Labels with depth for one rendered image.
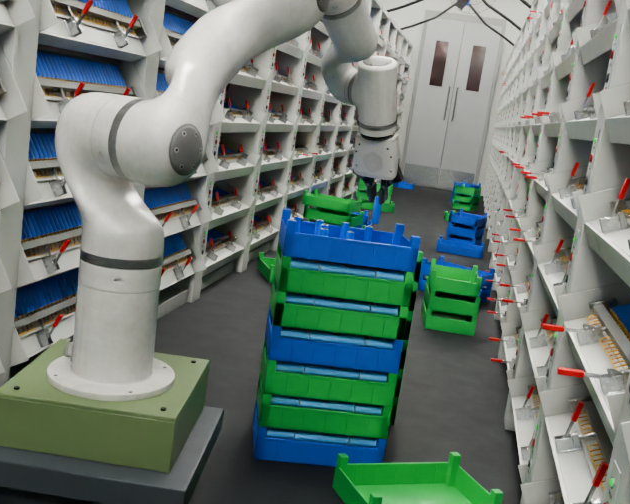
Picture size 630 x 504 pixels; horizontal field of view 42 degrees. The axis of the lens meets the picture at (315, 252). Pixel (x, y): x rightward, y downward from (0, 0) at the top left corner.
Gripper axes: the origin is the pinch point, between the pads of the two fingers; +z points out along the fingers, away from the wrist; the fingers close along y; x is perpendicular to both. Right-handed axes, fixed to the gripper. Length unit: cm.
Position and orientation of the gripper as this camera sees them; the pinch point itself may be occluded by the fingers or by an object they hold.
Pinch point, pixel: (377, 193)
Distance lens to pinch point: 192.6
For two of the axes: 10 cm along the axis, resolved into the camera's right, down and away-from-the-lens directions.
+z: 0.4, 8.4, 5.4
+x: 4.3, -5.0, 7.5
